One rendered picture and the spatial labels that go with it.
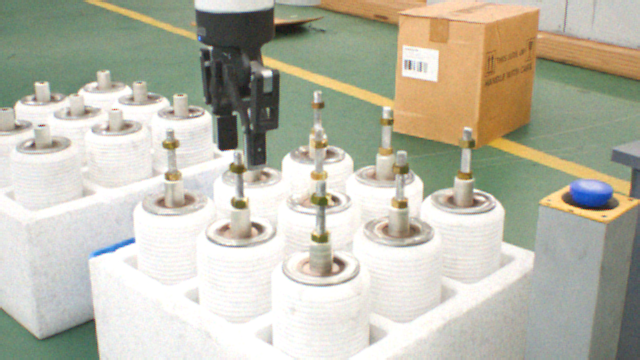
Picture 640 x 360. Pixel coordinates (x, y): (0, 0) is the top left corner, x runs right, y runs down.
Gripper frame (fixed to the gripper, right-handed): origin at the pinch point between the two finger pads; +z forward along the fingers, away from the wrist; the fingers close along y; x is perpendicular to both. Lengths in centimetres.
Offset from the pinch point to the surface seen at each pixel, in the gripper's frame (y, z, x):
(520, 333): 11.2, 25.3, 30.1
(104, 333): -15.1, 26.0, -12.4
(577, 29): -128, 26, 187
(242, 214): 0.5, 7.2, -0.4
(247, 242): 2.7, 9.3, -0.9
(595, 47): -114, 29, 181
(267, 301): 4.2, 15.8, 0.4
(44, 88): -66, 7, -6
